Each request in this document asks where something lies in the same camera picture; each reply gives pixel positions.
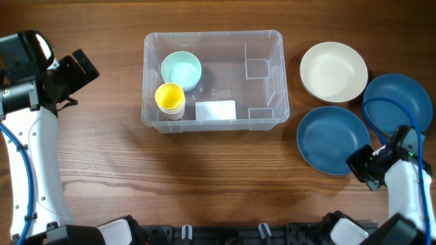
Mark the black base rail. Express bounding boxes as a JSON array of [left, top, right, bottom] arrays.
[[141, 223, 381, 245]]

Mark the pink plastic cup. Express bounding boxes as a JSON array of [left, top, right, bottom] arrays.
[[165, 111, 184, 120]]

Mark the cream plastic cup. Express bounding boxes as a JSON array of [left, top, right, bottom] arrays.
[[159, 106, 185, 114]]

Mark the cream plate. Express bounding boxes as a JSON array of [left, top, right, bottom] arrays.
[[300, 42, 369, 103]]

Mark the blue plate front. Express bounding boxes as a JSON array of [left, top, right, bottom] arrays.
[[296, 106, 371, 176]]

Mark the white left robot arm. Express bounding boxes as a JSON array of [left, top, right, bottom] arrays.
[[1, 49, 152, 244]]

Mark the dark blue plate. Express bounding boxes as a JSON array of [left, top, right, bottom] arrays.
[[364, 73, 433, 135]]

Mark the mint green bowl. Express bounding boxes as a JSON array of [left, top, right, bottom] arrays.
[[160, 51, 202, 89]]

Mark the yellow plastic cup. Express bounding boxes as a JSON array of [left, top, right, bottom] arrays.
[[155, 83, 185, 112]]

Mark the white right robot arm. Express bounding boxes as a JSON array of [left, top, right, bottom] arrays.
[[320, 144, 435, 244]]

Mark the clear plastic storage bin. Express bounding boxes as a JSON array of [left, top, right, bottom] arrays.
[[141, 30, 290, 133]]

